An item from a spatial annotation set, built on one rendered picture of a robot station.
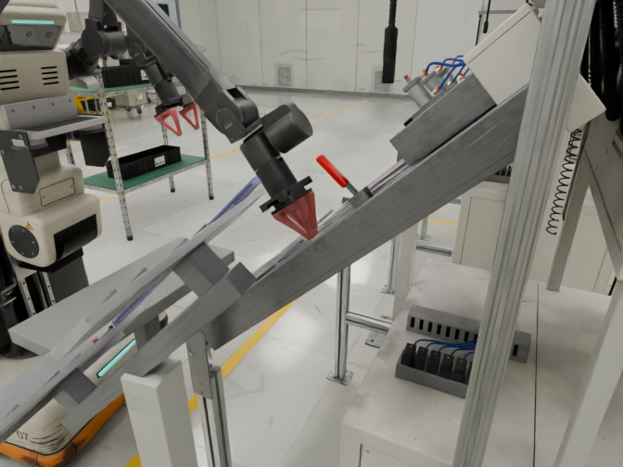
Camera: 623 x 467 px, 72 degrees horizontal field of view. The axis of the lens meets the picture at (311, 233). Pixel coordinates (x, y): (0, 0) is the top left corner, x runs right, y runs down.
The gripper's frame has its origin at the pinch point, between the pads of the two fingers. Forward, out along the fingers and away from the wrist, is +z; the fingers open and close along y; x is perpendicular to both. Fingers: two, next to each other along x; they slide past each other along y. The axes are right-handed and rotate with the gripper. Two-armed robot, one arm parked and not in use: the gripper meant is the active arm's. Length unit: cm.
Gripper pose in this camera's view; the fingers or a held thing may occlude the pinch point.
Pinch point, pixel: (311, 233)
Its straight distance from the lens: 77.9
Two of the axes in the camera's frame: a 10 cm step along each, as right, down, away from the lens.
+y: 4.4, -3.7, 8.2
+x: -7.3, 3.9, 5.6
